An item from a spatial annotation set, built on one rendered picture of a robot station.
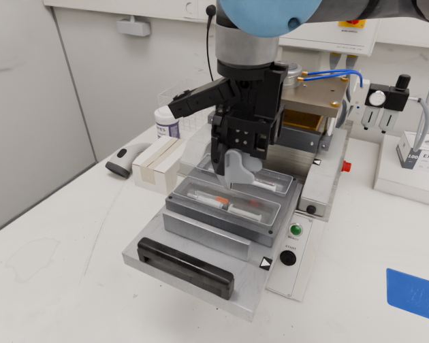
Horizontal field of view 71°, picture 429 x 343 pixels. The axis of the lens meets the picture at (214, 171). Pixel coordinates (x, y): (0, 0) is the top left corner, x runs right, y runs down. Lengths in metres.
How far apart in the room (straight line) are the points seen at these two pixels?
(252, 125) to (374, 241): 0.58
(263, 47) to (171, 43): 1.16
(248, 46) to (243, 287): 0.31
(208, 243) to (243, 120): 0.21
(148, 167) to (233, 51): 0.59
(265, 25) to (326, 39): 0.59
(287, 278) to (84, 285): 0.45
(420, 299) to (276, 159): 0.43
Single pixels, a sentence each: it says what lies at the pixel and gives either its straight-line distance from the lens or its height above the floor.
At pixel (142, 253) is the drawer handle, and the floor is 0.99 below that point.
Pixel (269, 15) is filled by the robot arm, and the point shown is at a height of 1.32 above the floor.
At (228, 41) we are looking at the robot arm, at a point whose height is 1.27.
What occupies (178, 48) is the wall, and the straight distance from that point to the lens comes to 1.48.
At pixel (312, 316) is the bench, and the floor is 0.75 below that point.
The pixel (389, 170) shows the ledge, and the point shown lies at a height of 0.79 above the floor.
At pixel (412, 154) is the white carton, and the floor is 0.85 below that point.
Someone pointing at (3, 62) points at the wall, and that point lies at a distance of 1.87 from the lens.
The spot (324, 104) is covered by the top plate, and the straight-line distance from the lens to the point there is 0.63.
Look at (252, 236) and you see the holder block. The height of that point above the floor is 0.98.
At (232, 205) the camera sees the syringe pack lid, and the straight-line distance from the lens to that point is 0.51.
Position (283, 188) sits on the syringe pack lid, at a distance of 0.56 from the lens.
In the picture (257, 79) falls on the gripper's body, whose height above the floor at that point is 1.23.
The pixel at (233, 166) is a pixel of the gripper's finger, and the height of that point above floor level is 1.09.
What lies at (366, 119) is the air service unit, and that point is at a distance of 0.85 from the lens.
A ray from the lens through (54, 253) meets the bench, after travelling 0.86.
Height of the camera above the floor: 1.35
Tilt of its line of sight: 37 degrees down
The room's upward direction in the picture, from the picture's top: straight up
